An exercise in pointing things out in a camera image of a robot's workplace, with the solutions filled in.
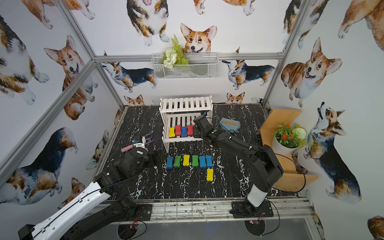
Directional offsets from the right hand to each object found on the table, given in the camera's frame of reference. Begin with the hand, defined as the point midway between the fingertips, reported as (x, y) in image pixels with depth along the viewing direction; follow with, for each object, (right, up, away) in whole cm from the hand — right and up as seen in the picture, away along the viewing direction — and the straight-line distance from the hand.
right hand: (202, 124), depth 88 cm
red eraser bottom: (-14, -3, 0) cm, 15 cm away
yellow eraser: (-10, -22, +2) cm, 24 cm away
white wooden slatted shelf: (-16, +6, +9) cm, 19 cm away
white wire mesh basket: (0, +36, +4) cm, 36 cm away
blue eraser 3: (-11, -4, 0) cm, 11 cm away
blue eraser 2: (+4, -22, +2) cm, 23 cm away
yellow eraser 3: (+5, -29, -3) cm, 29 cm away
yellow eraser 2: (-18, -5, 0) cm, 19 cm away
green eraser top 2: (-4, -22, +2) cm, 23 cm away
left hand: (-24, -12, -14) cm, 30 cm away
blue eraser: (-20, -23, +2) cm, 30 cm away
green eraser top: (-15, -22, +2) cm, 27 cm away
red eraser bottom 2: (-7, -4, +2) cm, 8 cm away
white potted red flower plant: (+43, -7, -13) cm, 46 cm away
